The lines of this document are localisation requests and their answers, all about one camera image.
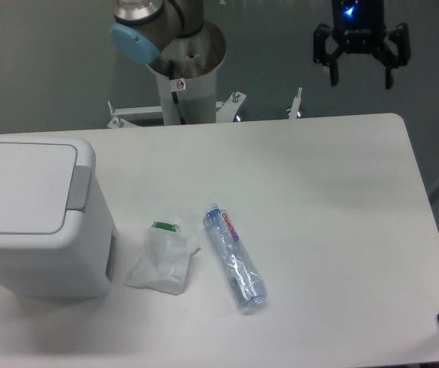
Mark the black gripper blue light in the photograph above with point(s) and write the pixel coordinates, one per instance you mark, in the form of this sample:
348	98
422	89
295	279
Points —
359	28

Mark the white trash can body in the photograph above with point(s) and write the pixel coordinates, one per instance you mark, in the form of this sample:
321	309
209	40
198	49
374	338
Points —
74	262

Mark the white trash can lid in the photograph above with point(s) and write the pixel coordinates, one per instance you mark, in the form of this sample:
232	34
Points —
35	181

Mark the clear plastic water bottle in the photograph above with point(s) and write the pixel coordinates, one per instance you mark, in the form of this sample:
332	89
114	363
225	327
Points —
246	283

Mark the white crumpled plastic packet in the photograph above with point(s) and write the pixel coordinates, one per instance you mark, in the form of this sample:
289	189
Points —
163	260

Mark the white pedestal base frame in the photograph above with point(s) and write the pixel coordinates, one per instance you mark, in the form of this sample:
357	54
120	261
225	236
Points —
179	111

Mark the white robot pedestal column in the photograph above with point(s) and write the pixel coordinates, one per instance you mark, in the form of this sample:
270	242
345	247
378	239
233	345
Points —
189	80

